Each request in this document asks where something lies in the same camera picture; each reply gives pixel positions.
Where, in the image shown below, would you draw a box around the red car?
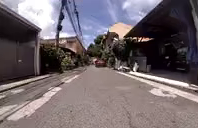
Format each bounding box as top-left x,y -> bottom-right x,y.
94,58 -> 107,68

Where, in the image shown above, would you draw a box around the green trees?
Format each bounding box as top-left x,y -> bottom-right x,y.
86,34 -> 107,58

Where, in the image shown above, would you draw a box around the leafy plants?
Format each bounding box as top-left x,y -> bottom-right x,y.
101,38 -> 135,69

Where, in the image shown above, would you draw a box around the green bushes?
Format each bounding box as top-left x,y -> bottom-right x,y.
40,43 -> 89,74

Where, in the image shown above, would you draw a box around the orange-brown building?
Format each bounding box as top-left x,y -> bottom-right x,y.
40,35 -> 87,56

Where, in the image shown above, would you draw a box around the grey asphalt road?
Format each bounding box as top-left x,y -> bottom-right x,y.
0,64 -> 198,128

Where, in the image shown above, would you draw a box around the grey box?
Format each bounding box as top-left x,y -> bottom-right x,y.
129,55 -> 152,73

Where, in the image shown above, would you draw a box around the yellow building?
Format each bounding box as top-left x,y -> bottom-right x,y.
101,22 -> 135,51

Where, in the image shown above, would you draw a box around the utility pole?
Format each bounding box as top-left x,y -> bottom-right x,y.
54,0 -> 67,48

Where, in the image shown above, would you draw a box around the dark open-fronted building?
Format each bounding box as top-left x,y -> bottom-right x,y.
123,0 -> 198,84

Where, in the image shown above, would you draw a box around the pale concrete pavement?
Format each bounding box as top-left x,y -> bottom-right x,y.
116,69 -> 198,108

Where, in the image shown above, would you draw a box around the building with grey gate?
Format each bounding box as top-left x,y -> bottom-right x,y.
0,0 -> 43,86

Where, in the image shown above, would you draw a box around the concrete roadside gutter strip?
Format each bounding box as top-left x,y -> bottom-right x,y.
0,66 -> 88,125

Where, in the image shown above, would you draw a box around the overhead wires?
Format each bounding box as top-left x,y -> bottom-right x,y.
61,0 -> 87,45

